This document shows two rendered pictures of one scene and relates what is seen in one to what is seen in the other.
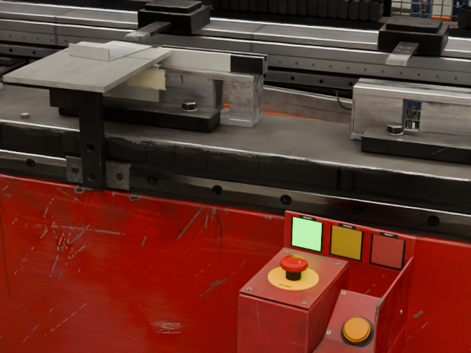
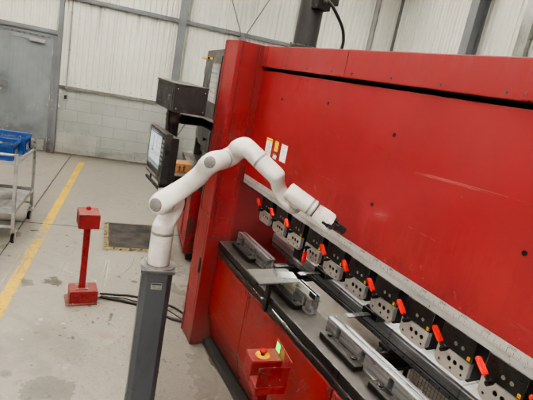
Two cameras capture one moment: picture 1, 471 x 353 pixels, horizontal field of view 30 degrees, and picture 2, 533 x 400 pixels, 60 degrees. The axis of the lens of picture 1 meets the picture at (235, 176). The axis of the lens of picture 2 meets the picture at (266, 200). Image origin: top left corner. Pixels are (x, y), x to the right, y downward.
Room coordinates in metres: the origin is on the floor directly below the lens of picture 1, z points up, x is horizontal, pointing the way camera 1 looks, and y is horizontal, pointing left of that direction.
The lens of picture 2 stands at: (-0.49, -1.37, 2.07)
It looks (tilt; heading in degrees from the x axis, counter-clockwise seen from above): 14 degrees down; 42
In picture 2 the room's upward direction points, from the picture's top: 11 degrees clockwise
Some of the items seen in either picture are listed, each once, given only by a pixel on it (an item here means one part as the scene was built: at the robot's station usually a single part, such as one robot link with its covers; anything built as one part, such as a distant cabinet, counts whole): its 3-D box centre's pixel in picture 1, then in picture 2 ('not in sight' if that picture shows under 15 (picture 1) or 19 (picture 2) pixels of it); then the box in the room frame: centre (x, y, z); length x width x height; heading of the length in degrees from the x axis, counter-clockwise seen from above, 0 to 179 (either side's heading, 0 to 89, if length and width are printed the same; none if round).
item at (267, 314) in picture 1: (326, 301); (266, 366); (1.09, -0.13, 0.75); 0.20 x 0.16 x 0.18; 64
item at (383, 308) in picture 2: not in sight; (390, 298); (1.34, -0.54, 1.26); 0.15 x 0.09 x 0.17; 71
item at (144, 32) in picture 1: (160, 21); (316, 271); (1.75, 0.16, 1.01); 0.26 x 0.12 x 0.05; 161
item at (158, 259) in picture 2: not in sight; (159, 248); (0.91, 0.61, 1.09); 0.19 x 0.19 x 0.18
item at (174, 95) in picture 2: not in sight; (174, 139); (1.55, 1.54, 1.53); 0.51 x 0.25 x 0.85; 72
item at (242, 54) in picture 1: (212, 59); (308, 290); (1.54, 0.04, 0.98); 0.20 x 0.03 x 0.03; 71
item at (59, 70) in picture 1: (92, 64); (273, 276); (1.45, 0.25, 1.00); 0.26 x 0.18 x 0.01; 161
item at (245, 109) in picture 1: (158, 87); (297, 290); (1.58, 0.15, 0.92); 0.39 x 0.06 x 0.10; 71
